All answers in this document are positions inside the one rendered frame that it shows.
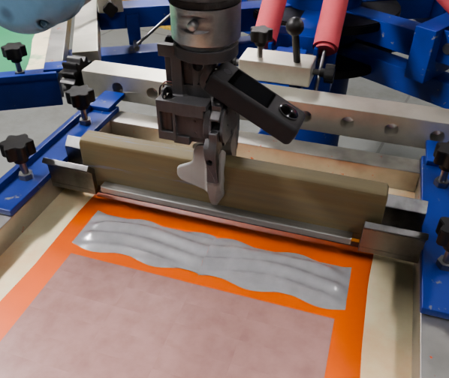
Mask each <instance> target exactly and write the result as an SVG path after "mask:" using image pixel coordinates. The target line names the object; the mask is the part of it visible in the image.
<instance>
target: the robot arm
mask: <svg viewBox="0 0 449 378"><path fill-rule="evenodd" d="M90 1H91V0H0V26H1V27H2V28H4V29H7V30H9V31H11V32H16V33H19V34H25V35H33V34H37V33H41V32H45V31H46V30H48V29H51V28H52V27H54V26H56V25H58V24H59V23H63V22H66V21H68V20H70V19H71V18H73V17H74V16H76V15H77V14H78V13H79V12H80V10H81V8H82V7H83V6H85V5H86V4H88V3H89V2H90ZM169 2H170V27H171V33H169V34H168V35H167V37H166V38H165V40H164V41H160V42H159V43H157V47H158V56H164V60H165V70H166V79H167V81H164V82H163V84H161V85H160V87H159V91H158V97H157V98H156V99H155V104H156V112H157V120H158V135H159V138H160V139H165V140H173V141H174V142H175V143H180V144H185V145H190V144H191V142H196V143H194V144H193V149H194V151H193V160H192V161H190V162H188V163H183V164H180V165H179V166H178V167H177V175H178V176H179V177H180V178H181V179H182V180H183V181H185V182H188V183H190V184H192V185H195V186H197V187H199V188H202V189H204V190H205V191H206V192H207V193H208V195H209V200H210V202H211V204H212V205H214V206H216V205H217V204H218V203H219V201H220V200H221V198H222V197H223V196H224V194H225V191H224V183H225V176H224V170H225V158H226V155H233V156H237V146H238V138H239V129H240V115H241V116H243V117H244V118H246V119H248V120H249V121H250V122H252V123H253V124H255V125H257V126H258V127H259V128H261V129H262V130H264V131H266V132H267V133H268V134H270V135H271V136H273V137H275V138H276V139H277V140H279V141H280V142H282V143H284V144H286V145H287V144H289V143H291V141H292V140H293V139H294V137H295V136H296V135H297V134H298V132H299V130H300V128H301V125H302V123H303V121H304V119H305V117H306V115H305V113H304V112H303V111H302V110H300V109H298V108H297V107H295V106H294V105H293V104H291V103H289V102H288V101H287V100H285V99H284V98H283V97H281V96H279V95H278V94H276V93H275V92H274V91H272V90H270V89H269V88H267V87H266V86H265V85H263V84H261V83H260V82H258V81H257V80H256V79H254V78H252V77H251V76H249V75H248V74H247V73H245V72H243V71H242V70H240V69H239V68H238V67H236V66H235V65H233V64H231V63H230V62H229V61H230V60H232V59H234V58H235V57H236V56H237V55H238V52H239V39H240V36H241V2H242V0H169ZM218 64H220V66H218ZM164 85H166V86H164ZM162 86H163V89H162V90H161V87H162ZM167 93H169V94H168V95H167ZM164 96H165V98H164Z"/></svg>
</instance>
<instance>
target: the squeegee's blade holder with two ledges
mask: <svg viewBox="0 0 449 378"><path fill-rule="evenodd" d="M101 192H103V193H107V194H113V195H117V196H121V197H127V198H132V199H136V200H142V201H146V202H149V203H156V204H160V205H163V206H170V207H174V208H178V209H185V210H188V211H192V212H199V213H202V214H206V215H212V216H216V217H220V218H227V219H231V220H235V221H241V222H245V223H249V224H255V225H259V226H263V227H269V228H273V229H277V230H284V231H288V232H291V233H298V234H301V235H305V236H312V237H316V238H320V239H326V240H330V241H334V242H340V243H344V244H348V245H350V244H351V239H352V234H353V232H349V231H344V230H340V229H334V228H329V227H326V226H319V225H315V224H311V223H304V222H300V221H297V220H290V219H286V218H282V217H275V216H272V215H268V214H261V213H257V212H253V211H246V210H242V209H238V208H231V207H227V206H223V205H212V204H211V203H209V202H202V201H198V200H194V199H188V198H184V197H180V196H173V195H169V194H165V193H159V192H155V191H150V190H144V189H139V188H135V187H129V186H125V185H121V184H114V183H110V182H107V181H105V182H104V183H103V184H102V185H101Z"/></svg>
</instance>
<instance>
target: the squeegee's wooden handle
mask: <svg viewBox="0 0 449 378"><path fill-rule="evenodd" d="M79 145H80V151H81V155H82V159H83V165H84V166H88V167H91V168H94V170H95V177H96V181H97V185H102V184H103V183H104V182H110V183H114V184H118V185H125V186H129V187H133V188H139V189H144V190H148V191H155V192H159V193H163V194H169V195H173V196H177V197H184V198H188V199H191V200H198V201H202V202H206V203H211V202H210V200H209V195H208V193H207V192H206V191H205V190H204V189H202V188H200V187H197V186H195V185H193V184H190V183H188V182H186V181H183V180H182V179H181V178H180V177H179V176H178V175H177V167H178V166H179V165H180V164H185V163H188V162H190V161H192V160H193V151H194V149H193V148H187V147H182V146H177V145H170V144H166V143H161V142H153V141H148V140H144V139H136V138H132V137H127V136H120V135H115V134H111V133H102V132H98V131H93V130H88V131H87V132H85V133H84V135H82V136H81V138H80V141H79ZM388 191H389V185H388V183H384V182H380V181H372V180H368V179H363V178H355V177H350V176H346V175H338V174H334V173H329V172H322V171H317V170H313V169H305V168H300V167H295V166H288V165H284V164H279V163H271V162H266V161H262V160H254V159H250V158H245V157H237V156H233V155H229V154H227V155H226V158H225V165H224V196H223V197H222V198H221V200H220V201H219V203H218V204H217V205H220V206H227V207H231V208H236V209H242V210H246V211H250V212H257V213H261V214H265V215H272V216H275V217H279V218H286V219H290V220H294V221H300V222H304V223H308V224H315V225H319V226H323V227H329V228H334V229H338V230H344V231H349V232H353V234H352V238H354V239H360V237H361V233H362V230H363V225H364V222H365V221H368V222H372V223H376V224H381V222H382V218H383V215H384V210H385V207H386V204H387V198H388Z"/></svg>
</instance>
